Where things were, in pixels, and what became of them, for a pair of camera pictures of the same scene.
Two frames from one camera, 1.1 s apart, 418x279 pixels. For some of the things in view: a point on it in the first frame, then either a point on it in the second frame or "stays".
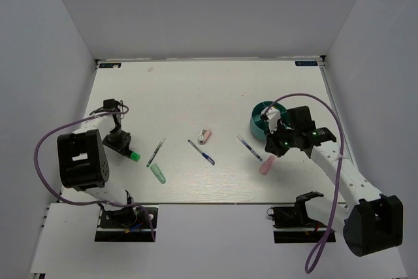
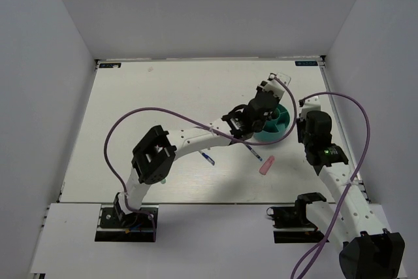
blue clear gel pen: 249,147 stays
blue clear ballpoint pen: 210,160 stays
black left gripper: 125,142 -> 277,99
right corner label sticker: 306,63 stays
